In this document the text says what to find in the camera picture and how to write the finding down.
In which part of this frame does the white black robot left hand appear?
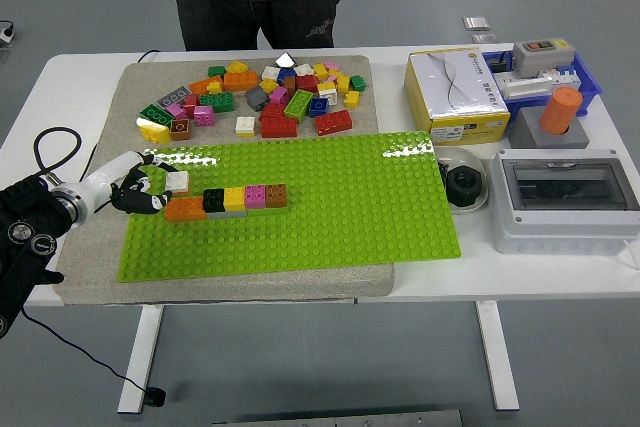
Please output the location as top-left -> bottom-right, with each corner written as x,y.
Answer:
79,149 -> 180,217

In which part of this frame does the yellow long building brick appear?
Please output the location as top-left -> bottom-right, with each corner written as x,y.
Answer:
135,116 -> 173,144

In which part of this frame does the dark green long brick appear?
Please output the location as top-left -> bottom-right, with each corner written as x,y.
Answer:
138,103 -> 175,128

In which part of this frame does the orange long building brick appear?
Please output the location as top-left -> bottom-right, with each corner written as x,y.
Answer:
222,71 -> 260,93
188,75 -> 225,97
163,195 -> 208,223

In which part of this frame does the grey flat long brick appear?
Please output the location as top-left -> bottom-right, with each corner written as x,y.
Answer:
156,85 -> 193,108

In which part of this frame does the green long building brick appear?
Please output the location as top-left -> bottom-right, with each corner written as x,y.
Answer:
198,91 -> 236,114

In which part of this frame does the dark grey building brick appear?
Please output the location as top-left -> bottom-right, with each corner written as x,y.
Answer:
244,85 -> 271,113

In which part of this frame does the lime green long brick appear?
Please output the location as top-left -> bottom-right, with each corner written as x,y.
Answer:
246,197 -> 292,217
283,88 -> 315,123

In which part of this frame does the red long building brick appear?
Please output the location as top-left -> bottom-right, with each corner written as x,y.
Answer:
313,109 -> 354,137
259,116 -> 299,140

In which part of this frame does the green studded baseplate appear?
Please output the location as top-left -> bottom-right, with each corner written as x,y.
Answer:
116,130 -> 462,283

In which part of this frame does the grey-brown table mat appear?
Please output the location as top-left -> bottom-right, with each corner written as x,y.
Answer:
52,54 -> 396,306

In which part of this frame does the white table leg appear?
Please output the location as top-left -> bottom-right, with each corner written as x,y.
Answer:
117,304 -> 164,415
474,300 -> 520,412

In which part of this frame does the yellow and white cardboard box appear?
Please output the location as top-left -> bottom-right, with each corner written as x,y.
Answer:
403,48 -> 512,144

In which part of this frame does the black power adapter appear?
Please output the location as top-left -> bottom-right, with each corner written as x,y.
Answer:
487,50 -> 516,74

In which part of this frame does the white dish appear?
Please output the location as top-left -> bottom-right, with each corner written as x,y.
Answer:
432,145 -> 490,216

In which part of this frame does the white circuit breaker unit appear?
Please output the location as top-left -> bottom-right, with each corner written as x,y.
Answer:
492,66 -> 584,102

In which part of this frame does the large black hex nut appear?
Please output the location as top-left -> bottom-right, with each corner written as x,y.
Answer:
443,164 -> 485,208

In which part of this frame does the grey square block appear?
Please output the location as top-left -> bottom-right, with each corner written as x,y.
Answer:
508,106 -> 591,150

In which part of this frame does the orange cylinder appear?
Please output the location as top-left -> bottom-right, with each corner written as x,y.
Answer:
538,85 -> 584,137

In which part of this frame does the blue plastic bin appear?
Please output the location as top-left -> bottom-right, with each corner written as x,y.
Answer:
482,49 -> 604,121

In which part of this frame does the grey electrical distribution box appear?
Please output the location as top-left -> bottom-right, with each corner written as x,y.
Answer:
488,148 -> 640,255

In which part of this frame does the thin black hanging cable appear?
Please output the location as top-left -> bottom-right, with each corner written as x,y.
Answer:
18,306 -> 151,396

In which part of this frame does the grey switch box red button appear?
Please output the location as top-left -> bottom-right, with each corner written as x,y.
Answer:
510,37 -> 576,79

